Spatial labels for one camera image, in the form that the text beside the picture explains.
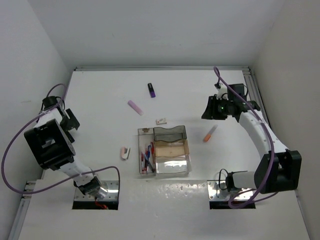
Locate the pink mini stapler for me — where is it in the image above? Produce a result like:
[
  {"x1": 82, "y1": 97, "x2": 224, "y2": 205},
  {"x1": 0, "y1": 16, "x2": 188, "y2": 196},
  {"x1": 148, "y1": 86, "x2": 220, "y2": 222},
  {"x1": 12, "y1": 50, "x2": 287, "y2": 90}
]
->
[{"x1": 120, "y1": 146, "x2": 131, "y2": 161}]

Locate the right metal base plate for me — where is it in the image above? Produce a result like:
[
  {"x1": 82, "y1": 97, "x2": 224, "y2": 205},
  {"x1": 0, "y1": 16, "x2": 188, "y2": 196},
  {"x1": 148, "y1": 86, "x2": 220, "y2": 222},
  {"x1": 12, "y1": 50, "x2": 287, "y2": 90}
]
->
[{"x1": 207, "y1": 180, "x2": 254, "y2": 202}]

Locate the red gel pen in tray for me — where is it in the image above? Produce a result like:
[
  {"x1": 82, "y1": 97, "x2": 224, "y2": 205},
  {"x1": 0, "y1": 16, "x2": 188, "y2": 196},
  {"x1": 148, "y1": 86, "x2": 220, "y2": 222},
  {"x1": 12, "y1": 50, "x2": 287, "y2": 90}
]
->
[{"x1": 141, "y1": 152, "x2": 145, "y2": 173}]

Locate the long smoky clear tray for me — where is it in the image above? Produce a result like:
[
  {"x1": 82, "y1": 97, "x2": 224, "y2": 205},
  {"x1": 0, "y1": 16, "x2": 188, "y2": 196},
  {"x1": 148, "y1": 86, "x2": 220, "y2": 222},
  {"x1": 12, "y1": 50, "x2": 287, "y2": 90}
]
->
[{"x1": 137, "y1": 128, "x2": 156, "y2": 177}]

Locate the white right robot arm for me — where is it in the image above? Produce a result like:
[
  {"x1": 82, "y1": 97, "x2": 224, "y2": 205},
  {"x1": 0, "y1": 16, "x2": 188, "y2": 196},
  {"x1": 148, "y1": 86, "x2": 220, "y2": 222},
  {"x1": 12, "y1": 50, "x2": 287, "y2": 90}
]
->
[{"x1": 201, "y1": 83, "x2": 302, "y2": 194}]

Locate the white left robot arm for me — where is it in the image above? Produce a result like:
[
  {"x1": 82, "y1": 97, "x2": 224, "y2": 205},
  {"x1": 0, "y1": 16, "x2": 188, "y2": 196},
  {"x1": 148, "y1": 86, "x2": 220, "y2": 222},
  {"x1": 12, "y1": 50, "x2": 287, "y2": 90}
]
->
[{"x1": 24, "y1": 96, "x2": 108, "y2": 199}]

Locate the blue gel pen clear cap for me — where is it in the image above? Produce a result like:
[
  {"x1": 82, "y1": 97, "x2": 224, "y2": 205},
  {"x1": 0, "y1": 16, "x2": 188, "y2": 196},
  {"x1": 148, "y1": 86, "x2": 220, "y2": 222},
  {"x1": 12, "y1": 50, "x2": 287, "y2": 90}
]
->
[{"x1": 143, "y1": 153, "x2": 155, "y2": 173}]

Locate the amber clear tray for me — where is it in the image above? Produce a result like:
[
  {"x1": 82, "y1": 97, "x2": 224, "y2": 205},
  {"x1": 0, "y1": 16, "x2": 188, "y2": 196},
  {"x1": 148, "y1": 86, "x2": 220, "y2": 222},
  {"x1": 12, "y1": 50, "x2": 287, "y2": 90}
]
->
[{"x1": 154, "y1": 139, "x2": 190, "y2": 158}]

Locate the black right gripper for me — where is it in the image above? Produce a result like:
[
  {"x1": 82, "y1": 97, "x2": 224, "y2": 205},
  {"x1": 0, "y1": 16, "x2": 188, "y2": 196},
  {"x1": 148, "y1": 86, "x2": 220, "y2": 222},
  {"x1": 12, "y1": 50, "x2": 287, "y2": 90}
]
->
[{"x1": 202, "y1": 96, "x2": 233, "y2": 120}]

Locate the red gel pen clear cap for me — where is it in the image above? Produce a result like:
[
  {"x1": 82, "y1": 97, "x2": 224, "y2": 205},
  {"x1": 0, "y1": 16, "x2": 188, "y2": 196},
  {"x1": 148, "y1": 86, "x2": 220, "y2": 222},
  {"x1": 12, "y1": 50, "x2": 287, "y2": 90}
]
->
[{"x1": 142, "y1": 149, "x2": 148, "y2": 173}]

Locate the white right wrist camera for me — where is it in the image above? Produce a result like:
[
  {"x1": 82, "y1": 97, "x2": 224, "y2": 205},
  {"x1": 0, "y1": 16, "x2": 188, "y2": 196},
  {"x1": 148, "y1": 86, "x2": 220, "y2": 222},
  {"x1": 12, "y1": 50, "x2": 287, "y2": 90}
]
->
[{"x1": 215, "y1": 83, "x2": 228, "y2": 100}]

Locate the clear transparent tray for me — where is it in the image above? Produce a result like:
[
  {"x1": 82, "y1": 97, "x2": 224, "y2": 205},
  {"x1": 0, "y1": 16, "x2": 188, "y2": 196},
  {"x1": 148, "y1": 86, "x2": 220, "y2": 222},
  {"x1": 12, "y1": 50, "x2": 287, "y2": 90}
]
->
[{"x1": 155, "y1": 154, "x2": 192, "y2": 179}]

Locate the grey clear tray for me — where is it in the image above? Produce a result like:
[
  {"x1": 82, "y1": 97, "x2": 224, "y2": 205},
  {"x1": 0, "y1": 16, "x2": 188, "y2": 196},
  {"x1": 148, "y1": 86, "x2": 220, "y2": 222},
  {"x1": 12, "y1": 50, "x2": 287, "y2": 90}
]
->
[{"x1": 153, "y1": 125, "x2": 187, "y2": 143}]

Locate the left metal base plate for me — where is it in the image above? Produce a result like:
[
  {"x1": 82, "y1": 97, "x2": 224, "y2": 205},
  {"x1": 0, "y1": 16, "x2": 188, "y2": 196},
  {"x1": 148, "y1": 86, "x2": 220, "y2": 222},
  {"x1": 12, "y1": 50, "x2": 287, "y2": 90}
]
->
[{"x1": 73, "y1": 180, "x2": 119, "y2": 202}]

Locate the metal base plate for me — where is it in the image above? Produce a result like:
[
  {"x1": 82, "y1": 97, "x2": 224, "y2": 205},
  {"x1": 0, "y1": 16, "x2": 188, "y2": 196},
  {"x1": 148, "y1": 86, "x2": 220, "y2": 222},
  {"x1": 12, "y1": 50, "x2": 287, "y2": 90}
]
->
[
  {"x1": 73, "y1": 180, "x2": 119, "y2": 202},
  {"x1": 207, "y1": 180, "x2": 254, "y2": 202}
]

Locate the blue ballpoint pen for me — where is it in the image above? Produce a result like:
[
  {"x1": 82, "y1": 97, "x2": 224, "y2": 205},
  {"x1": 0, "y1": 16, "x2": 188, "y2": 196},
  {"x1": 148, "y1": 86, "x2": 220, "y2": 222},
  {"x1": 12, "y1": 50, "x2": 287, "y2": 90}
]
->
[{"x1": 146, "y1": 145, "x2": 152, "y2": 160}]

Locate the purple black highlighter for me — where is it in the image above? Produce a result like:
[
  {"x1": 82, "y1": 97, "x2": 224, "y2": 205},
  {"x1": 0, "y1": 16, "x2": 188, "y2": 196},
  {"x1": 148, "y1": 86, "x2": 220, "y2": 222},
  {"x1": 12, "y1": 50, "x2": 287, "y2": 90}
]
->
[{"x1": 147, "y1": 83, "x2": 156, "y2": 98}]

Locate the red ballpoint pen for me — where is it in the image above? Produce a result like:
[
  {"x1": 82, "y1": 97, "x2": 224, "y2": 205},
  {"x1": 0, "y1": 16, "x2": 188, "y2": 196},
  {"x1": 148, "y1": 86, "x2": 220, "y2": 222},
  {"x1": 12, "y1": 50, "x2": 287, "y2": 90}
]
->
[{"x1": 150, "y1": 142, "x2": 154, "y2": 160}]

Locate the orange pastel highlighter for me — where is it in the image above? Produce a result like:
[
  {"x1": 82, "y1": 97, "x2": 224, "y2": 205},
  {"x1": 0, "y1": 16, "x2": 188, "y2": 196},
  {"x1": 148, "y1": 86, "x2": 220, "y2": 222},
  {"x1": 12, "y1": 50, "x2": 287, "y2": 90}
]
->
[{"x1": 203, "y1": 124, "x2": 218, "y2": 143}]

